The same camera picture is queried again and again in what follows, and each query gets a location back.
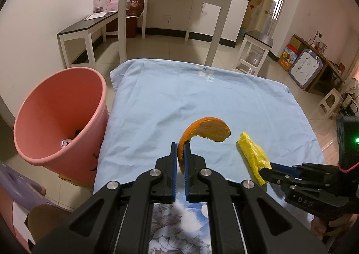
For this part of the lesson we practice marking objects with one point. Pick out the children's drawing board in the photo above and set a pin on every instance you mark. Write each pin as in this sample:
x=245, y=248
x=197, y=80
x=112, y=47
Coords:
x=305, y=68

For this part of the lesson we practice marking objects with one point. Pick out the purple plastic stool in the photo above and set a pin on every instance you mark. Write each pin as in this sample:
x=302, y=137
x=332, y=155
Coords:
x=19, y=183

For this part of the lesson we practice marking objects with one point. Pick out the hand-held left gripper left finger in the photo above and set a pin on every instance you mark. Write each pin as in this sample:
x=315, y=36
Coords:
x=174, y=164

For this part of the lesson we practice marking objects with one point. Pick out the white crumpled scrap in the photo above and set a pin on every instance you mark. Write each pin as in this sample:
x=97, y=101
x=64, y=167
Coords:
x=66, y=143

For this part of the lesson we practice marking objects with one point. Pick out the wooden desk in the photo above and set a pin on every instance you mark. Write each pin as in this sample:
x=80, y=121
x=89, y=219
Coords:
x=331, y=68

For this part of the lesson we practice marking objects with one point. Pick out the yellow plastic bag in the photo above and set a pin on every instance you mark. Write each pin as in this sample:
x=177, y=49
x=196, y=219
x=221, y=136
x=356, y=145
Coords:
x=253, y=155

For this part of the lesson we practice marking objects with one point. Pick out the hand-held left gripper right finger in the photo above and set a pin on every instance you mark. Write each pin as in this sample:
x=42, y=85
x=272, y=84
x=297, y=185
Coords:
x=187, y=164

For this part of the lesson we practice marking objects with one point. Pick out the brown cardboard roll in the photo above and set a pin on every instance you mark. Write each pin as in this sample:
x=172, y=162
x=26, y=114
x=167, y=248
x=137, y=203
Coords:
x=42, y=223

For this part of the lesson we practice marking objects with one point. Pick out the white plastic stool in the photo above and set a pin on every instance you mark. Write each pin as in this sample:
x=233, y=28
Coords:
x=332, y=102

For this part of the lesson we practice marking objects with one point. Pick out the pink plastic bin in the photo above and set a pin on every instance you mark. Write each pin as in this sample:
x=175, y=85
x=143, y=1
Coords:
x=56, y=108

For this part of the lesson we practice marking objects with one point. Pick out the white paper sheet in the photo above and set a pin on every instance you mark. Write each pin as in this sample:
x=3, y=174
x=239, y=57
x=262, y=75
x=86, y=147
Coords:
x=96, y=15

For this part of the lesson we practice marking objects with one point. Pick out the person's right hand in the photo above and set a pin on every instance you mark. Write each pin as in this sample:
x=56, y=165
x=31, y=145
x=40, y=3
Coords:
x=319, y=228

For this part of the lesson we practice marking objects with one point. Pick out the red paper bag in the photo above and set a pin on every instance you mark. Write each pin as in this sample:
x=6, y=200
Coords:
x=136, y=7

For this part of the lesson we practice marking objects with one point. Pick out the orange peel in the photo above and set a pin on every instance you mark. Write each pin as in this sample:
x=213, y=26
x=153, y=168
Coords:
x=207, y=129

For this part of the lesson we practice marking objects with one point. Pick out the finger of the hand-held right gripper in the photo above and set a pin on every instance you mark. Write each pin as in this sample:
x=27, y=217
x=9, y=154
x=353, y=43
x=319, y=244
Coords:
x=283, y=167
x=273, y=176

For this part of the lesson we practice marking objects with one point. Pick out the pink white panel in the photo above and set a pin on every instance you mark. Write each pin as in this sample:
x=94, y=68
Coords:
x=14, y=223

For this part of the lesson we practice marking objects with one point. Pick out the small white side table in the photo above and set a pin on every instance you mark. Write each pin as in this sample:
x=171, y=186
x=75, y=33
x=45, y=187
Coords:
x=253, y=49

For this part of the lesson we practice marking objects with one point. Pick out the colourful fruit carton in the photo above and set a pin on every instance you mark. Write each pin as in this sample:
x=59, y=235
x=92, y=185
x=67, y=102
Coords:
x=289, y=56

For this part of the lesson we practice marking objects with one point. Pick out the white dark-top bench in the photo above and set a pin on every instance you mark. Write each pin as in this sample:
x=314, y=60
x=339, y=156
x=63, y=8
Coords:
x=81, y=25

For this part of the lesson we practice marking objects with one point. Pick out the light blue tablecloth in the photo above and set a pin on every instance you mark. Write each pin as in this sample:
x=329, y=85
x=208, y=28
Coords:
x=168, y=102

